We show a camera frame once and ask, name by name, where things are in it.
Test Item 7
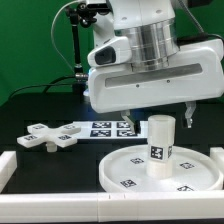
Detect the black cable on table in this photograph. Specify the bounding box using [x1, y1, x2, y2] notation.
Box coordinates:
[7, 75, 81, 99]

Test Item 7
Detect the white marker sheet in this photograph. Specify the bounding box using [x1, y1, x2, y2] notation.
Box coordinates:
[75, 121, 148, 139]

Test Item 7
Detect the grey camera cable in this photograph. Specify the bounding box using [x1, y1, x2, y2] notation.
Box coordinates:
[50, 0, 82, 73]

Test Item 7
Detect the white round table top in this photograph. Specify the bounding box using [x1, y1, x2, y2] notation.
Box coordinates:
[99, 145, 224, 192]

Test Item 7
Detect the black camera stand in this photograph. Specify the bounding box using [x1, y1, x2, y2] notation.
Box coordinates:
[66, 3, 97, 93]

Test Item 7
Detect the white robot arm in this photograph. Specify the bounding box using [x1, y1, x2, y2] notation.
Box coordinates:
[86, 0, 224, 120]

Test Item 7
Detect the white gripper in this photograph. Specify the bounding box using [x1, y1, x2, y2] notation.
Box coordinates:
[88, 43, 224, 134]

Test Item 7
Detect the white frame rail fixture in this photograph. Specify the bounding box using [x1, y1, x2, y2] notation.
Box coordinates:
[0, 147, 224, 223]

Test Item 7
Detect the white cross-shaped table base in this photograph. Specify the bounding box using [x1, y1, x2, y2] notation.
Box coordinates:
[17, 123, 81, 152]

